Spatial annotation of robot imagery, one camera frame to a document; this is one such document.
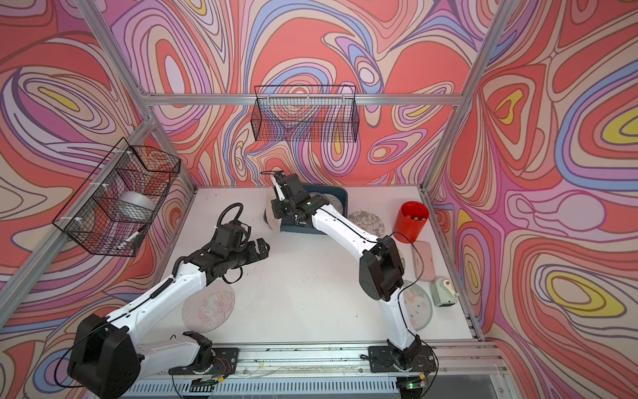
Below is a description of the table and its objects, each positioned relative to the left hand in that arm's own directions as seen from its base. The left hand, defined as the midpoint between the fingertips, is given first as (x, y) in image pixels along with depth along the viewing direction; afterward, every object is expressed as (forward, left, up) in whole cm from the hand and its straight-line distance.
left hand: (263, 250), depth 84 cm
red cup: (+13, -54, 0) cm, 55 cm away
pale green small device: (-12, -61, -6) cm, 62 cm away
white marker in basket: (-4, +37, +13) cm, 39 cm away
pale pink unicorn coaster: (-15, +18, -13) cm, 27 cm away
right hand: (+13, -5, +7) cm, 16 cm away
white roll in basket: (+2, +33, +21) cm, 39 cm away
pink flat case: (+6, -61, -10) cm, 62 cm away
